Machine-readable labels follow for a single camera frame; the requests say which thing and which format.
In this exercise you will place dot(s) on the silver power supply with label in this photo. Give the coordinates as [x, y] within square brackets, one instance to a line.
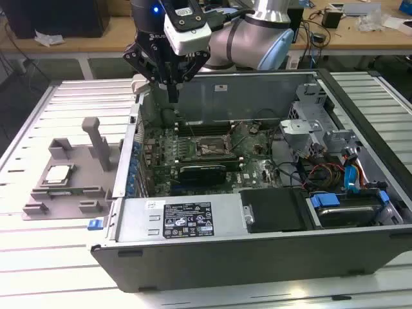
[138, 219]

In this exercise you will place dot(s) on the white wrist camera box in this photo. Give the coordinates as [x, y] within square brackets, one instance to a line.
[193, 40]

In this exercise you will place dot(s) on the silver drive cage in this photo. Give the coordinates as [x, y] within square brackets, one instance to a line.
[299, 127]

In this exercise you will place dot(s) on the open black PC case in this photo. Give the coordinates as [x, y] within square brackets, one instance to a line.
[225, 264]

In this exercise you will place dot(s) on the blue case latch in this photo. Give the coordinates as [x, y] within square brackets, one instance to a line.
[95, 225]

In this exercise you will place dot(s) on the black upright box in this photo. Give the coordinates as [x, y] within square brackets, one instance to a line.
[298, 22]

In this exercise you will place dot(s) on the white flat box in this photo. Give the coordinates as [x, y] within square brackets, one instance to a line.
[400, 25]

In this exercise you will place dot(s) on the green RAM stick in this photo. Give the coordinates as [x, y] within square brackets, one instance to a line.
[66, 192]

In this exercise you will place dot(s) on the black computer tower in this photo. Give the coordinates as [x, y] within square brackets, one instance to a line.
[48, 16]

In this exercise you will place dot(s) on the CPU socket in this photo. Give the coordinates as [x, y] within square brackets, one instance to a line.
[210, 148]

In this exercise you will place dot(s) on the green motherboard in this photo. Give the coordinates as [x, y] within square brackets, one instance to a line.
[254, 145]

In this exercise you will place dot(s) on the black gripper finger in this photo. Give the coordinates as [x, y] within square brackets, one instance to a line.
[198, 64]
[138, 59]

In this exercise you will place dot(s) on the small black cube box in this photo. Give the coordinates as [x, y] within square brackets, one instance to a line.
[331, 18]

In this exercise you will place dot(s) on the wooden desk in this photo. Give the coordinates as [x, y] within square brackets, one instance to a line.
[354, 37]
[25, 45]

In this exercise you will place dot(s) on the grey flat tray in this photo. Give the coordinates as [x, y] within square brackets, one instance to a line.
[360, 9]

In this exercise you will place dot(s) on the round coin cell battery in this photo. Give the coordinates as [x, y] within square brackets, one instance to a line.
[254, 129]

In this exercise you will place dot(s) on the black installed RAM stick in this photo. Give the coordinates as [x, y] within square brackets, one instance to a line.
[231, 164]
[206, 157]
[209, 125]

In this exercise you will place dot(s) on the small black adapter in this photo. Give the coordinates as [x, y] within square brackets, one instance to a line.
[319, 38]

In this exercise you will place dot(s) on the blue box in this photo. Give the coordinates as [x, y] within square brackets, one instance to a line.
[406, 4]

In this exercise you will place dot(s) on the blue slot clip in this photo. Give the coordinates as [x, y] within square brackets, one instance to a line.
[137, 148]
[129, 188]
[133, 167]

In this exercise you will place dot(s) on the grey parts rack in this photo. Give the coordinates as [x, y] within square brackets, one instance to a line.
[80, 167]

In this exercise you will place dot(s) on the clear crumpled plastic bag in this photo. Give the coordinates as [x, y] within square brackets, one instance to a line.
[370, 22]

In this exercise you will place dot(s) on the black power connector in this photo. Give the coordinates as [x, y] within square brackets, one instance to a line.
[349, 157]

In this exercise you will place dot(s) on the hard disk in blue carrier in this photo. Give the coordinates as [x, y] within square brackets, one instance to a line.
[347, 216]

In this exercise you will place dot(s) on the crumpled white paper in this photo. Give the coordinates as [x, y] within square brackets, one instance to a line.
[48, 39]

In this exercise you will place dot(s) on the silver CPU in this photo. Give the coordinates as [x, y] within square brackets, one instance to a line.
[58, 175]

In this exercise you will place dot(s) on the black graphics card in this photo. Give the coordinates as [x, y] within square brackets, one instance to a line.
[202, 175]

